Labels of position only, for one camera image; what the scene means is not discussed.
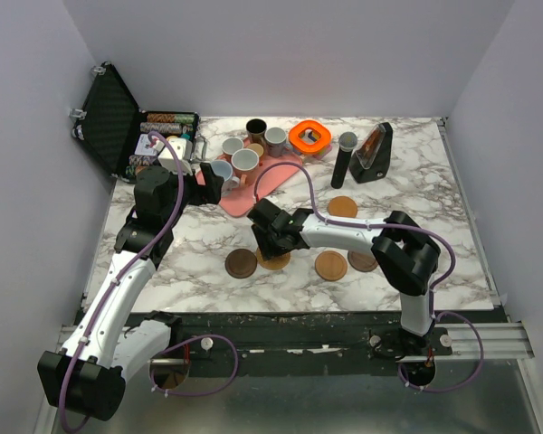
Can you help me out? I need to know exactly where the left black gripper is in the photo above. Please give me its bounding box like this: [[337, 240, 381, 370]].
[[164, 162, 225, 226]]

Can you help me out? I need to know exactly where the small woven rattan coaster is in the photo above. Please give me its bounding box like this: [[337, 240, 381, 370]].
[[255, 249, 291, 271]]

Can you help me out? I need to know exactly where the dark wood coaster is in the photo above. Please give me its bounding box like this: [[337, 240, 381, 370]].
[[347, 251, 378, 272], [224, 249, 258, 278]]

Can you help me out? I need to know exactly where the light wood coaster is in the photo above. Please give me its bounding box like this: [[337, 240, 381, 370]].
[[314, 250, 348, 281], [328, 195, 358, 218]]

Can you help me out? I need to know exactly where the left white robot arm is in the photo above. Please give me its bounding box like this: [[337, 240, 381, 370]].
[[37, 163, 224, 421]]

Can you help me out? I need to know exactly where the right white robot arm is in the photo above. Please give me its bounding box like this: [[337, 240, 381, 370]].
[[247, 199, 441, 354]]

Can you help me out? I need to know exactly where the small tan cup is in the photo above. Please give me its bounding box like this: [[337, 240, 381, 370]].
[[246, 143, 265, 159]]

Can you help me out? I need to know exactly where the light blue mug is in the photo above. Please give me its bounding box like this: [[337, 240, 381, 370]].
[[210, 159, 240, 196]]

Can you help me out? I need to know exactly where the pink serving tray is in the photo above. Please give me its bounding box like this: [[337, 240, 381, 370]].
[[215, 153, 302, 217]]

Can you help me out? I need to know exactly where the pink mug front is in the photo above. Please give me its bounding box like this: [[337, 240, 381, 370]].
[[231, 148, 260, 185]]

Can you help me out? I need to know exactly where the pink mug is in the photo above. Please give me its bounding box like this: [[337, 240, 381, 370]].
[[222, 137, 244, 161], [231, 148, 260, 185]]

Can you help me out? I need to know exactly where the pink mug back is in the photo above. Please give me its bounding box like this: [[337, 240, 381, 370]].
[[222, 137, 244, 161]]

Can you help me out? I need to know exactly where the black gold mug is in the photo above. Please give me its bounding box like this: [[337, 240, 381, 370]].
[[245, 118, 267, 145]]

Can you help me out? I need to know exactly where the grey mug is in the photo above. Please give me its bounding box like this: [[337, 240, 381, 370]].
[[264, 127, 292, 158]]

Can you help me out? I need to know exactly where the orange lid container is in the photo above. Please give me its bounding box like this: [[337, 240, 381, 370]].
[[288, 119, 332, 160]]

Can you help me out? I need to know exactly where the black poker chip case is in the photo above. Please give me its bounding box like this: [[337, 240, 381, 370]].
[[70, 61, 205, 182]]

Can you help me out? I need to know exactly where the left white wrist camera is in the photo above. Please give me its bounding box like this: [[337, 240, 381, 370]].
[[157, 138, 194, 176]]

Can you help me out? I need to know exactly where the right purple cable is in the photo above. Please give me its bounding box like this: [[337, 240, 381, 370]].
[[252, 162, 485, 393]]

